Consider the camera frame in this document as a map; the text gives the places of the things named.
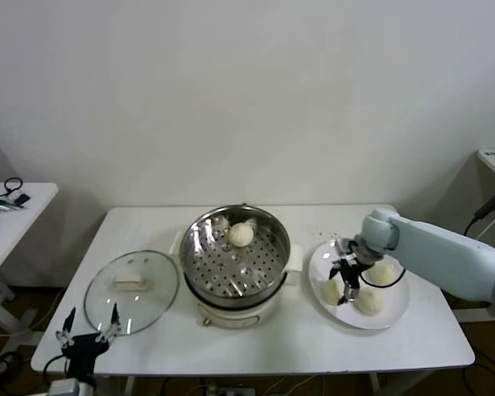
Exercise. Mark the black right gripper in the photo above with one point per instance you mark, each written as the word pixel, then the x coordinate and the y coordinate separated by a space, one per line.
pixel 351 275

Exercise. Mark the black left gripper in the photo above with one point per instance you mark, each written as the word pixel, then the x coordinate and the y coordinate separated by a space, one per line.
pixel 84 348

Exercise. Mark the white steamed baozi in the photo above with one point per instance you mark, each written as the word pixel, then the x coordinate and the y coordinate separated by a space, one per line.
pixel 381 272
pixel 241 235
pixel 330 293
pixel 370 304

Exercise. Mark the round glass lid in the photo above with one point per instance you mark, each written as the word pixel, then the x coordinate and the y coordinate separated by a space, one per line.
pixel 132 284

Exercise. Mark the pale right robot arm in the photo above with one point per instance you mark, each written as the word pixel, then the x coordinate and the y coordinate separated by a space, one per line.
pixel 437 255

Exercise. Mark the pale left robot arm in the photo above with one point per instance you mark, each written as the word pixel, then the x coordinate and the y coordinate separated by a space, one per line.
pixel 87 387

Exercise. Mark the perforated steel steamer basket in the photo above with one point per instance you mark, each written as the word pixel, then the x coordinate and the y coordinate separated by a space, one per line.
pixel 231 268

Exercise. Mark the scattered brown crumbs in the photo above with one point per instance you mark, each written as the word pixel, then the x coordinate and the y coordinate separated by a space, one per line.
pixel 337 236

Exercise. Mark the round white plate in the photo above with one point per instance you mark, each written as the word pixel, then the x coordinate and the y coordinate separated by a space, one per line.
pixel 396 306

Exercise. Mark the white electric cooker base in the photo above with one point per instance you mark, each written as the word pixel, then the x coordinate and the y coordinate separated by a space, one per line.
pixel 231 318

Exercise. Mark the small black device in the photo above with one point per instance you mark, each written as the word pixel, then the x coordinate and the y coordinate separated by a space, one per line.
pixel 23 199

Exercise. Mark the grey white tool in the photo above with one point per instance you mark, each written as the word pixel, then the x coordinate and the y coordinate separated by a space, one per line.
pixel 13 205

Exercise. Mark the white power strip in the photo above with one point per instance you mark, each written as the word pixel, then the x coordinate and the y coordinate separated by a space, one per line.
pixel 231 390

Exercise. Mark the black power adapter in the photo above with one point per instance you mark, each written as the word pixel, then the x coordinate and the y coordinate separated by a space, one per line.
pixel 488 205

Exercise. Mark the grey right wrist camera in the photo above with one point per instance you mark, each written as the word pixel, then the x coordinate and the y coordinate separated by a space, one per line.
pixel 345 246

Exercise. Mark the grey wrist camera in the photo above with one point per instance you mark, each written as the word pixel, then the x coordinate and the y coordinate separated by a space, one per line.
pixel 65 387
pixel 345 246

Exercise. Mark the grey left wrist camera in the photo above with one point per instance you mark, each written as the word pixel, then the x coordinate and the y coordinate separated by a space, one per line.
pixel 65 387

